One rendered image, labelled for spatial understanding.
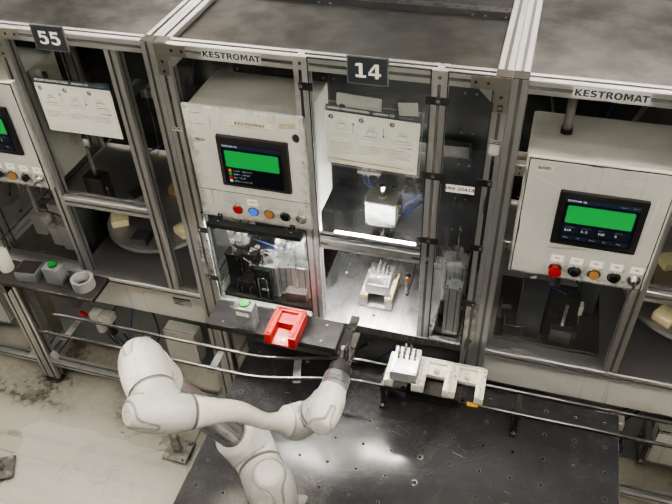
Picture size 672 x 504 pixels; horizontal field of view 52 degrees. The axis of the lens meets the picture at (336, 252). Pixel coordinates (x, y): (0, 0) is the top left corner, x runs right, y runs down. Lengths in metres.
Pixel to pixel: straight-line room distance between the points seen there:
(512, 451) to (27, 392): 2.55
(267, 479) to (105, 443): 1.55
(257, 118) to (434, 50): 0.59
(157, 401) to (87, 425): 1.92
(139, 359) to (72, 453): 1.79
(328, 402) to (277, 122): 0.89
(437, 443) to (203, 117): 1.45
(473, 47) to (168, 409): 1.36
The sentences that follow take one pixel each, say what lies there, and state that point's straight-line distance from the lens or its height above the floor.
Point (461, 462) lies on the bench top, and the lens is 2.68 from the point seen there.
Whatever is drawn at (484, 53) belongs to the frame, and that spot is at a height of 2.01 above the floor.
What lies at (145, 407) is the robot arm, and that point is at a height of 1.47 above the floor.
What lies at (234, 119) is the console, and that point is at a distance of 2.29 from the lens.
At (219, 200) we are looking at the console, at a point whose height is 1.45.
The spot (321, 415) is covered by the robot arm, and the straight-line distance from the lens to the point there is 2.18.
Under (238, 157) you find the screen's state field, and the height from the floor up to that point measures 1.66.
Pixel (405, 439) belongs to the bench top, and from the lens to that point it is 2.71.
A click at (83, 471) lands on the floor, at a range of 3.69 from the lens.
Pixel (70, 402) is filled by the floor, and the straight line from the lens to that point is 3.96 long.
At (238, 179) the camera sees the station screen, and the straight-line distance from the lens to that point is 2.40.
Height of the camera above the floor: 2.95
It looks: 42 degrees down
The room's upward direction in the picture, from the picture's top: 3 degrees counter-clockwise
